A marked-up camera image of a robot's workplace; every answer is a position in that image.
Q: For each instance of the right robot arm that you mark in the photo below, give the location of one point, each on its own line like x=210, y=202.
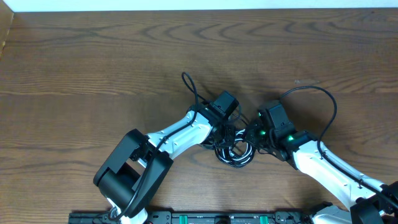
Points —
x=366, y=200

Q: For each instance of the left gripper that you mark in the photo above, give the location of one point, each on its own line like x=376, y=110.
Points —
x=231, y=137

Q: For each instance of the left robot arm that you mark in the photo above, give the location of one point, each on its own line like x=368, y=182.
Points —
x=133, y=172

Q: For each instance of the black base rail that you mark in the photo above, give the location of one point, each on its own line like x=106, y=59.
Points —
x=167, y=217

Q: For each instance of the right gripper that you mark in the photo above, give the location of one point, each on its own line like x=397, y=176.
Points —
x=250, y=133

